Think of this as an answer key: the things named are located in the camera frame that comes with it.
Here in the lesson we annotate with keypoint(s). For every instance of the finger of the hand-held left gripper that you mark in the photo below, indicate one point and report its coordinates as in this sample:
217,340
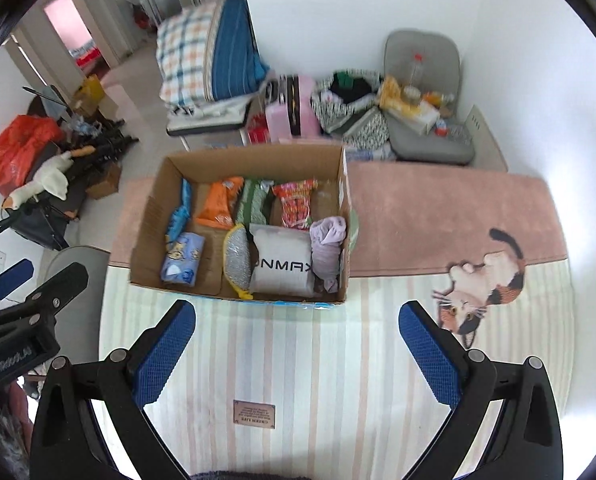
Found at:
60,287
10,277

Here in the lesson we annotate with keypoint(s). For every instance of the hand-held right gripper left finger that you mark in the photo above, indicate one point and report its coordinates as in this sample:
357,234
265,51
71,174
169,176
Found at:
165,355

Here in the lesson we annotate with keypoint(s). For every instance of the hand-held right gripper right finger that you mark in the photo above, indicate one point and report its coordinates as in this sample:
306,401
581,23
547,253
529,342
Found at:
428,355

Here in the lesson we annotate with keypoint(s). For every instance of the light blue tissue pack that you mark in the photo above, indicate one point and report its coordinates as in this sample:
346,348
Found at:
183,259

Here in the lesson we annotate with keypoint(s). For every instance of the cardboard box with blue print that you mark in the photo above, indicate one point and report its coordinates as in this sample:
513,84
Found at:
150,240

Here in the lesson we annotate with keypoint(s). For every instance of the silver mesh pouch yellow trim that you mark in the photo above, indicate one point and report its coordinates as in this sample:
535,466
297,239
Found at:
238,260

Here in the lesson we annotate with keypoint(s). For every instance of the long blue snack packet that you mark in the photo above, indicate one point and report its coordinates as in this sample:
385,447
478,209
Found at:
178,212

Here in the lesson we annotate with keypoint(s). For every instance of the purple cloth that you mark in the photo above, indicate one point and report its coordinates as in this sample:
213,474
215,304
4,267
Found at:
327,247

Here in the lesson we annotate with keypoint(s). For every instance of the white soft packet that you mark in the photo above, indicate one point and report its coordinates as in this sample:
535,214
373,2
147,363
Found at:
280,260

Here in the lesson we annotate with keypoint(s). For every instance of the orange snack packet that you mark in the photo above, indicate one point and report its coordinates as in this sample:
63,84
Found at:
218,202

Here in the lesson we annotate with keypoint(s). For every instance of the green snack packet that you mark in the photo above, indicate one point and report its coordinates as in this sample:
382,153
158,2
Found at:
254,202

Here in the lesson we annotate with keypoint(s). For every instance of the red snack packet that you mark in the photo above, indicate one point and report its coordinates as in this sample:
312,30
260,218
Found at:
295,202

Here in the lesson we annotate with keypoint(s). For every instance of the grey plastic chair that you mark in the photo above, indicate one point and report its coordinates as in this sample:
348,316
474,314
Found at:
78,260

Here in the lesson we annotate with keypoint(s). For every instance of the black folded stroller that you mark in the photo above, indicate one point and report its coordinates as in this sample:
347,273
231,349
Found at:
33,222

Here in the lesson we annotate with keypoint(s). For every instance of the white goose plush toy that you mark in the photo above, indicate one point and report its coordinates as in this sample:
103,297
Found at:
50,177

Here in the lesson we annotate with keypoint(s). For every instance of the small brown cardboard box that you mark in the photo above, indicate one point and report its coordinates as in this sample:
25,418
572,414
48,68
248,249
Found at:
104,183

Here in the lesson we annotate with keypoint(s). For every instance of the orange plastic bag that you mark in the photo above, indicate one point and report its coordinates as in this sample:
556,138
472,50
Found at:
20,150

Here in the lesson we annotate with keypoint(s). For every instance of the pile of black tripods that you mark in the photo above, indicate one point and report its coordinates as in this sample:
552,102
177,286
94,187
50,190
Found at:
103,142

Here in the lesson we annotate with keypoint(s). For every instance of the yellow paper bag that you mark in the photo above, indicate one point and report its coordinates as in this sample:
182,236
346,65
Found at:
89,92

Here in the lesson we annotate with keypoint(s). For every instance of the white folding bed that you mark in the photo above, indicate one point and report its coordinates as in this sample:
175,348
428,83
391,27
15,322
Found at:
203,120

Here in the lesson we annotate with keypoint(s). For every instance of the white slotted panel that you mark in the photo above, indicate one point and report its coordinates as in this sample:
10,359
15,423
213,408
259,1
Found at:
483,140

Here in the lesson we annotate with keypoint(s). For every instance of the white tissue pack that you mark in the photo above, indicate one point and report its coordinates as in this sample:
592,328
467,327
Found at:
420,117

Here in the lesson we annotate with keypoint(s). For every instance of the yellow plastic bag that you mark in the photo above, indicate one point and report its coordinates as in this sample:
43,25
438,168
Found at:
395,92

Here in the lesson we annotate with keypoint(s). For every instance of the black white patterned bag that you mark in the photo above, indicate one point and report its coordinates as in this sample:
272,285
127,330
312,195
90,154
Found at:
348,102

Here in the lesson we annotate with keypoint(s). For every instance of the plaid and blue bedding stack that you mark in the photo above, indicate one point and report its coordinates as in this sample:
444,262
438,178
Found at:
203,55

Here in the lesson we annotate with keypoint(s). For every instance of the pink suitcase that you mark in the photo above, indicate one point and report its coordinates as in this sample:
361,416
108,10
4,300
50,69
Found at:
298,110

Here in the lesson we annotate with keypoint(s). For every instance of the clear plastic bottle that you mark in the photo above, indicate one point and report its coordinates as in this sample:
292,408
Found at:
416,70

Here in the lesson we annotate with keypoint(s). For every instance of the grey cushioned chair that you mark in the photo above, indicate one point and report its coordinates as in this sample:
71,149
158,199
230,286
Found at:
428,45

